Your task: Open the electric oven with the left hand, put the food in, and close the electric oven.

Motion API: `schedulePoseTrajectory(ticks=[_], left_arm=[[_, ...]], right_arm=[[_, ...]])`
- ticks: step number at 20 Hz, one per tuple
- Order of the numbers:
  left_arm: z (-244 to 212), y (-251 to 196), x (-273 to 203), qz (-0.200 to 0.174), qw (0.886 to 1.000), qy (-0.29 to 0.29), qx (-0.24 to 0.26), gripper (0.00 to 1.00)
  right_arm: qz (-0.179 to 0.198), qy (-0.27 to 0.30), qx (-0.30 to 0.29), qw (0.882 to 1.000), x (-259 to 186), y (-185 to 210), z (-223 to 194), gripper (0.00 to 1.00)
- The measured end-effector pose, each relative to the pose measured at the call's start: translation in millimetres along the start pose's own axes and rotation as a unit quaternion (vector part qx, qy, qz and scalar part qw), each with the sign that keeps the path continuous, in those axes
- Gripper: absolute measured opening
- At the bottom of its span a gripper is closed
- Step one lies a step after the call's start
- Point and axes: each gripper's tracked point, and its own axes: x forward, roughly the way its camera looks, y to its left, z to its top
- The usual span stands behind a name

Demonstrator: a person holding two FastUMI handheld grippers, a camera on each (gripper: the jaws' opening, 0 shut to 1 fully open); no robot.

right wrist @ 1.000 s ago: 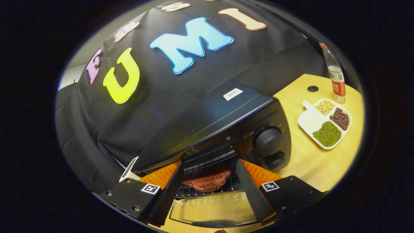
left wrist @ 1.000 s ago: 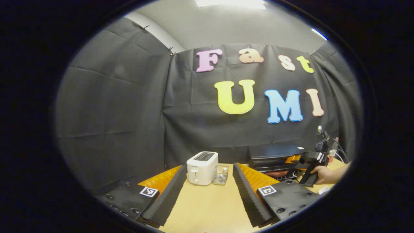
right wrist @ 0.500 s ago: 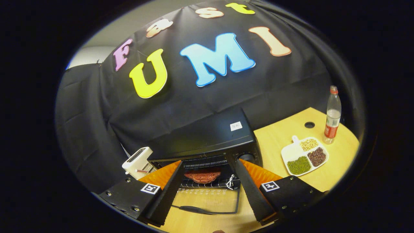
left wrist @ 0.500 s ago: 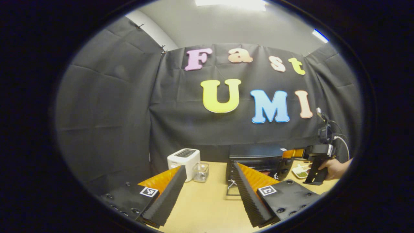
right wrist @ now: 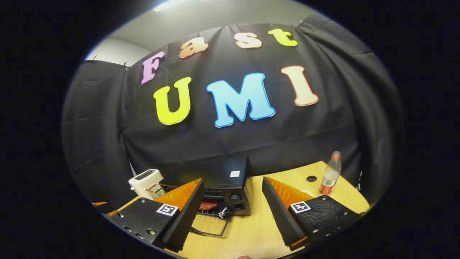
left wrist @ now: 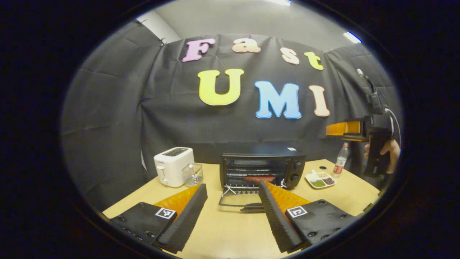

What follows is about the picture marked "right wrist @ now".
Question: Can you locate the clear plastic bottle red label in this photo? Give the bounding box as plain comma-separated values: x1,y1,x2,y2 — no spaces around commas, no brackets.
319,151,342,195

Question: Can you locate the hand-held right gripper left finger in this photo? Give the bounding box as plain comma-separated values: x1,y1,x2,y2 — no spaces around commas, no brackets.
107,178,205,252

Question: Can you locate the black electric oven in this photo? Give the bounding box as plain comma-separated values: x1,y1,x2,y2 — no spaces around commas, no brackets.
160,156,253,238

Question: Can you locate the small wire basket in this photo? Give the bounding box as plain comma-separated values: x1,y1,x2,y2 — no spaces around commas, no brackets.
146,184,166,199

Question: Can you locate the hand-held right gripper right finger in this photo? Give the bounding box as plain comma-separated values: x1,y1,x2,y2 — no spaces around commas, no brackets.
262,176,361,251

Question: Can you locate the white toaster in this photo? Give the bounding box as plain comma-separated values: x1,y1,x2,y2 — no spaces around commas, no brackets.
129,169,164,199

